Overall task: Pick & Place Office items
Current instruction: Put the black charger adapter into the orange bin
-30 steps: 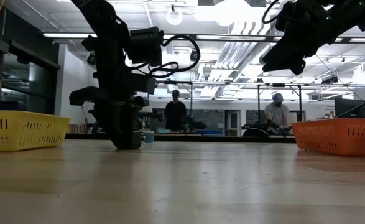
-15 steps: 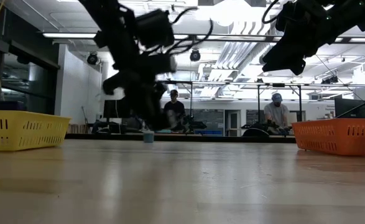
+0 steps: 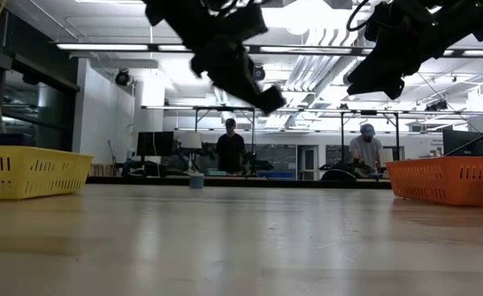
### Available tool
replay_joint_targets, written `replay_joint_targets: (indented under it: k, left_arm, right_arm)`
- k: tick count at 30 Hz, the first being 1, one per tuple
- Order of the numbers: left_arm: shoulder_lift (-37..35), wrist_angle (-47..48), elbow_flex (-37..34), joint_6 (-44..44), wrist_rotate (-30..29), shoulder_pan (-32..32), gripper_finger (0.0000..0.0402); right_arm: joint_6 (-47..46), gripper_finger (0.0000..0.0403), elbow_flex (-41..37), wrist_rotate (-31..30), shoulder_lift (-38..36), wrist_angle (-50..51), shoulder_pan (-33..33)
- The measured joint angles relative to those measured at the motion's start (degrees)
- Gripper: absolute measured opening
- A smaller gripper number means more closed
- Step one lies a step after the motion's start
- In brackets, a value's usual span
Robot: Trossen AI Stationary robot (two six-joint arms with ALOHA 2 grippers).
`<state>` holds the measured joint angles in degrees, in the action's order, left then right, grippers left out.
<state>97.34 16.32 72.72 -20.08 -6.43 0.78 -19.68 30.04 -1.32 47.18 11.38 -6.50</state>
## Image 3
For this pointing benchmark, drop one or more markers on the overhead light bar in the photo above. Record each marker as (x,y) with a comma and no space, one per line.
(101,47)

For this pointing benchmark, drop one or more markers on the white lampshade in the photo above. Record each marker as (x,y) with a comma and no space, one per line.
(191,140)

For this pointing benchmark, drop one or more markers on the black computer monitor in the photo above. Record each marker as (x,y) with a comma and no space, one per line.
(463,143)
(155,144)

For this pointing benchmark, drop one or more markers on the black background frame rig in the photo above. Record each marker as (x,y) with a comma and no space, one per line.
(368,112)
(224,108)

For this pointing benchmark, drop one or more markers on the orange plastic basket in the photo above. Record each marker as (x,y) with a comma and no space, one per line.
(442,181)

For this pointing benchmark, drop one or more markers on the dark blue box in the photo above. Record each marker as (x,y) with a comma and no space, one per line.
(12,140)

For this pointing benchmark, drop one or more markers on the yellow plastic basket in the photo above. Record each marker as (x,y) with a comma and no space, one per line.
(27,172)

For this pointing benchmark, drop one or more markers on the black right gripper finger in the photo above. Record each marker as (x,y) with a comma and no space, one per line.
(381,78)

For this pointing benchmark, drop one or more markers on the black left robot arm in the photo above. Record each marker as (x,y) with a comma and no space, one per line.
(191,16)

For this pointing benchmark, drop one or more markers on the black ceiling spotlight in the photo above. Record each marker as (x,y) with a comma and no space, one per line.
(122,77)
(260,74)

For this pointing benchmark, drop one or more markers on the black curved clamp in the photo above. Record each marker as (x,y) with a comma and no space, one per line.
(137,172)
(339,176)

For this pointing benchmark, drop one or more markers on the light blue wall charger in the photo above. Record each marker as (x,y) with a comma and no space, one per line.
(196,181)

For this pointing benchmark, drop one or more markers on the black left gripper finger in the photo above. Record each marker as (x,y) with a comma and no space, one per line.
(245,92)

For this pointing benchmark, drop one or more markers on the person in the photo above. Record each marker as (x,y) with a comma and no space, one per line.
(366,150)
(230,150)

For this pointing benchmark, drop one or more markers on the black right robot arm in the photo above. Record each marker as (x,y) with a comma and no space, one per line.
(471,20)

